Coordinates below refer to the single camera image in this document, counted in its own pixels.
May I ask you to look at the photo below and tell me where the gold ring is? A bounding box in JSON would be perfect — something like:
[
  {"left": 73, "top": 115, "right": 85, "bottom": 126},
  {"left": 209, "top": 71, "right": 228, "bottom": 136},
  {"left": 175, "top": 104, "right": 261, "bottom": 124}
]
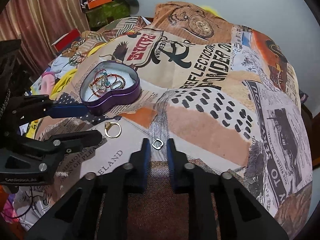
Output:
[{"left": 103, "top": 121, "right": 123, "bottom": 139}]

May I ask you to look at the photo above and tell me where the small silver ring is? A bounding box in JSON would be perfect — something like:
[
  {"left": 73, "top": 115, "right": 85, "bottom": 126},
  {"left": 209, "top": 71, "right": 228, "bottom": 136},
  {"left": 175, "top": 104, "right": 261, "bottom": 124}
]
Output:
[{"left": 152, "top": 139, "right": 165, "bottom": 151}]

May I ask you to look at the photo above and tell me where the jewelry pile in tin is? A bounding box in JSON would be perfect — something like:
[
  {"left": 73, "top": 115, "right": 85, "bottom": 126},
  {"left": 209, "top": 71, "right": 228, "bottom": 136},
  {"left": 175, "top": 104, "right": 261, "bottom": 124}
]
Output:
[{"left": 89, "top": 69, "right": 126, "bottom": 98}]

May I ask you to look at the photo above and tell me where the yellow cloth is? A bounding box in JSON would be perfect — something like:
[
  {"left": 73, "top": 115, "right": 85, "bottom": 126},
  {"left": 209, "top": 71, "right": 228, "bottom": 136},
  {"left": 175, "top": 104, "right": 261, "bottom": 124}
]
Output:
[{"left": 49, "top": 68, "right": 78, "bottom": 100}]

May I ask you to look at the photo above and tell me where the red box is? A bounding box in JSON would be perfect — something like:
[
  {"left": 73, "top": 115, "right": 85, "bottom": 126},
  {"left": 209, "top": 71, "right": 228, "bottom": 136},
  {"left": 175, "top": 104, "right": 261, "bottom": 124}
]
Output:
[{"left": 52, "top": 29, "right": 81, "bottom": 53}]

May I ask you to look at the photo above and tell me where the purple heart-shaped tin box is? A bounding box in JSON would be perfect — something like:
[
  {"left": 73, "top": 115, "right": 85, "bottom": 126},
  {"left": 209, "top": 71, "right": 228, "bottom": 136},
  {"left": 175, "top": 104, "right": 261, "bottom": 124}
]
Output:
[{"left": 79, "top": 61, "right": 142, "bottom": 116}]

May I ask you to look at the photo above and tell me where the striped red-gold curtain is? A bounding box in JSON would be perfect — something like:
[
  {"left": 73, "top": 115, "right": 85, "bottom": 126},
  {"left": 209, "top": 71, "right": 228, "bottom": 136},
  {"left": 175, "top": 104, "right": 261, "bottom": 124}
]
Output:
[{"left": 1, "top": 0, "right": 89, "bottom": 78}]

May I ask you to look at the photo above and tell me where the green camouflage storage box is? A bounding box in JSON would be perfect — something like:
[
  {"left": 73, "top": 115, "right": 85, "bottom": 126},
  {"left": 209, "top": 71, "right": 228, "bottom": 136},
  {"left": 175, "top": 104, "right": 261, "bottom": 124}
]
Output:
[{"left": 85, "top": 1, "right": 130, "bottom": 28}]

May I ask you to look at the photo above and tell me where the printed newspaper-pattern bedspread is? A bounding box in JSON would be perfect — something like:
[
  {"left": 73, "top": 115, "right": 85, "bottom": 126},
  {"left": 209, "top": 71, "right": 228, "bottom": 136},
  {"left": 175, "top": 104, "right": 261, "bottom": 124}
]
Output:
[{"left": 15, "top": 1, "right": 313, "bottom": 240}]

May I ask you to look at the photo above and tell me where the orange box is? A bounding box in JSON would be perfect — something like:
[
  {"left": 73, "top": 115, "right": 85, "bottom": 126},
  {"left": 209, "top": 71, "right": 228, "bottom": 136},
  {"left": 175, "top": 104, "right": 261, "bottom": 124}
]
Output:
[{"left": 88, "top": 0, "right": 112, "bottom": 9}]

